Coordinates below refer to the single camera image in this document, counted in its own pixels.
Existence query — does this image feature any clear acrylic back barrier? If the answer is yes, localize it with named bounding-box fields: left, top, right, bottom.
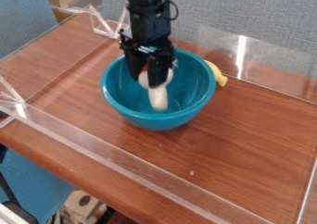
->
left=102, top=0, right=317, bottom=104

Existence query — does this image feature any clear acrylic corner bracket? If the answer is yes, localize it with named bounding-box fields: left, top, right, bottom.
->
left=66, top=4, right=130, bottom=39

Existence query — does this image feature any clear acrylic barrier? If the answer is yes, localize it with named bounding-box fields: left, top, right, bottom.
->
left=102, top=0, right=317, bottom=104
left=15, top=104, right=273, bottom=224

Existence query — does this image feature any blue plastic bowl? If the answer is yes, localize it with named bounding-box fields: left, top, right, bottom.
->
left=101, top=48, right=216, bottom=131

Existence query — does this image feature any clear acrylic front barrier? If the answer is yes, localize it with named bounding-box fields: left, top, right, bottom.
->
left=15, top=104, right=273, bottom=224

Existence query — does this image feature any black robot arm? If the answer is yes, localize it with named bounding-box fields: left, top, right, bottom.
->
left=120, top=0, right=180, bottom=88

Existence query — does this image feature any plush mushroom toy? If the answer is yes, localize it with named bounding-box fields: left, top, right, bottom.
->
left=138, top=66, right=174, bottom=111

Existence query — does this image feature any clear acrylic left bracket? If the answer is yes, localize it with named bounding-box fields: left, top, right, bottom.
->
left=0, top=76, right=26, bottom=129

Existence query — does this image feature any yellow plush toy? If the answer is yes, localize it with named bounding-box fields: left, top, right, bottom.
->
left=206, top=61, right=228, bottom=87

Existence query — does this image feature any wooden block with hole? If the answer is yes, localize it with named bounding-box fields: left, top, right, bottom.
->
left=51, top=191, right=109, bottom=224

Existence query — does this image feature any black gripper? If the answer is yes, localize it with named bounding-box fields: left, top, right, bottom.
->
left=121, top=2, right=176, bottom=88

